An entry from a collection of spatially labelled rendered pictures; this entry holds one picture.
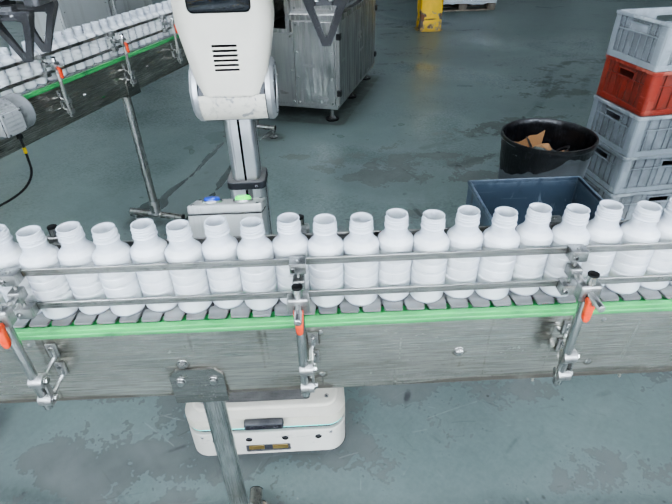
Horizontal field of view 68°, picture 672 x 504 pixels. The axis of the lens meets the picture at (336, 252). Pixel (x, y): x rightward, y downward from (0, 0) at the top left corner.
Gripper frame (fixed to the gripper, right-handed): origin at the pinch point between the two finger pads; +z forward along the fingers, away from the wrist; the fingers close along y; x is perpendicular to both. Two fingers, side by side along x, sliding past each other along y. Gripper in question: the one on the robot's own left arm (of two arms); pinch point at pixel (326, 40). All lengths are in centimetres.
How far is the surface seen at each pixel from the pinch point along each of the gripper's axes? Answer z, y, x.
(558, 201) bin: 52, 41, -65
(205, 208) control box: 28.3, -0.4, 23.7
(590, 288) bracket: 33, -24, -38
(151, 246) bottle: 27.3, -14.8, 29.6
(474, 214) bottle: 25.6, -12.0, -23.2
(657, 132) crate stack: 80, 162, -173
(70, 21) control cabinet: 62, 524, 276
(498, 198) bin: 50, 41, -47
